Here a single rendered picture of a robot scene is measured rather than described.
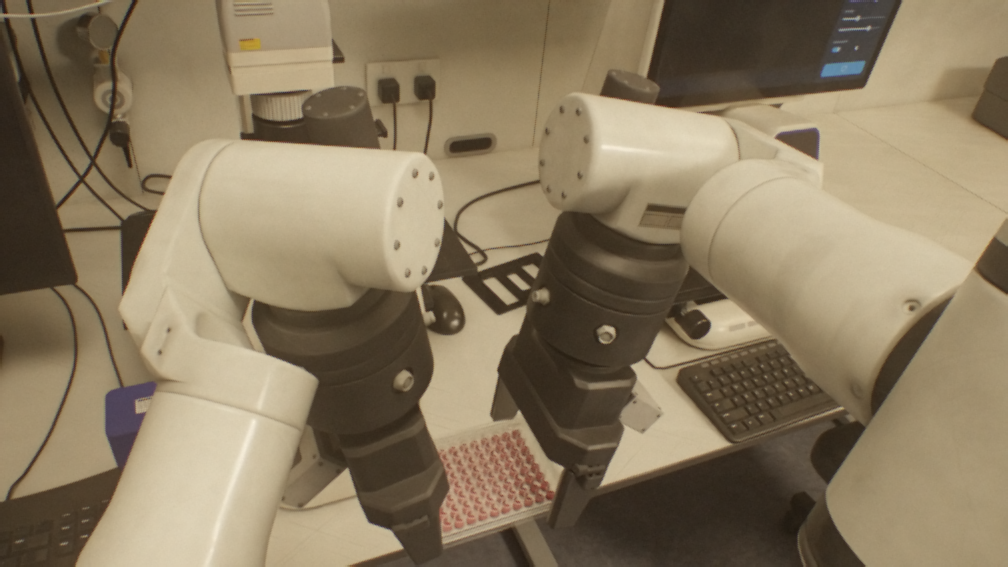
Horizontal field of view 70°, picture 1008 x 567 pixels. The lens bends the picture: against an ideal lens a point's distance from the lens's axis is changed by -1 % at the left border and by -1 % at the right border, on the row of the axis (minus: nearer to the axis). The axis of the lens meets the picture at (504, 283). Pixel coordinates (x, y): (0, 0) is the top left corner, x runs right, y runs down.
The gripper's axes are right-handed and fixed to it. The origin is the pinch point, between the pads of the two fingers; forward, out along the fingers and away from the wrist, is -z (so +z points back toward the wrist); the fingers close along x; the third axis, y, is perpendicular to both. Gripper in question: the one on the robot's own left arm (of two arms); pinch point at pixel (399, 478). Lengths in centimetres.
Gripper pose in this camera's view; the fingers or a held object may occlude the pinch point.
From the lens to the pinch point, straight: 53.2
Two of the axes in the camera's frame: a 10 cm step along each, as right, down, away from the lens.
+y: -9.1, 3.4, -2.3
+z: -1.1, -7.4, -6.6
